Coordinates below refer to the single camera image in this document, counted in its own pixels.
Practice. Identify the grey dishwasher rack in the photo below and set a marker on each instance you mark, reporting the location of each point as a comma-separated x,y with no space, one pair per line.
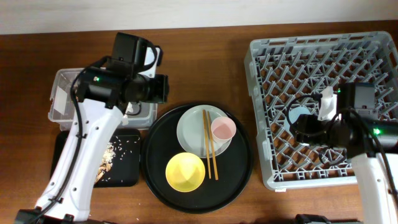
282,73

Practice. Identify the right wooden chopstick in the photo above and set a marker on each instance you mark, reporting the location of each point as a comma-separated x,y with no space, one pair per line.
212,145

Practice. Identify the wooden chopstick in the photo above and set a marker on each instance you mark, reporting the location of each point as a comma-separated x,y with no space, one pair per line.
206,143
212,145

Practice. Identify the white label on bin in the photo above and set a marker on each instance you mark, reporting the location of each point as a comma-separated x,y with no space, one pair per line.
60,100

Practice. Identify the yellow bowl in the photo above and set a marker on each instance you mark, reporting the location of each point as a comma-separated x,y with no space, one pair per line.
185,172

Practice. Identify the round black serving tray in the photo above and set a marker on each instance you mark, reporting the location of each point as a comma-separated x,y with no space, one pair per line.
234,165

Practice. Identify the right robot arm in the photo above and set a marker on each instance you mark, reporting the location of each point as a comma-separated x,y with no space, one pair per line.
348,119

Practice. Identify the black rectangular tray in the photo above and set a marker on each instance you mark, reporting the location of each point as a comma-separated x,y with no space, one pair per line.
127,161

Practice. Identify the food scraps with rice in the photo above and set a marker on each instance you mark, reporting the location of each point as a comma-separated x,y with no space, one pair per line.
107,158

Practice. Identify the left wooden chopstick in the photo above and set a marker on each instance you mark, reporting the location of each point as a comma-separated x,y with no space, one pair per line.
206,143

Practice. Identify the white round plate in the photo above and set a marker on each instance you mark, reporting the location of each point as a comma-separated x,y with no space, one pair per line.
190,128

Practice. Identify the blue cup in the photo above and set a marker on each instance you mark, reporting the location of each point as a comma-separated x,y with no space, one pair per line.
293,115

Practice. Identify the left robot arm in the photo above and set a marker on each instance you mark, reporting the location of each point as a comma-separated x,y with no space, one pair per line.
100,94

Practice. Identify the clear plastic waste bin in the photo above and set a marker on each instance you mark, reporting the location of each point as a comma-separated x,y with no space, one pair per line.
142,117

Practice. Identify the pink cup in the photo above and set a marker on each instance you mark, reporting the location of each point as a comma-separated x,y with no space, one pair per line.
223,129

